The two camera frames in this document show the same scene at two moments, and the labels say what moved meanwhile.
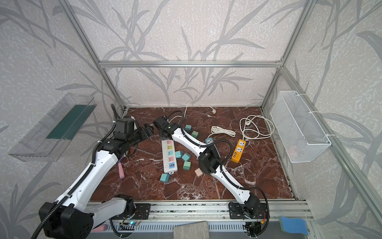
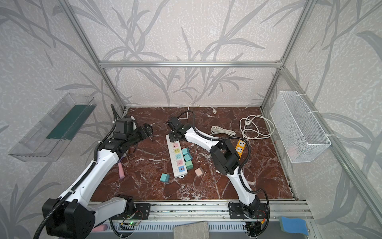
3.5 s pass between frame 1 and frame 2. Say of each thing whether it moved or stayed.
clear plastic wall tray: stayed
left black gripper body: stayed
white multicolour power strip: moved
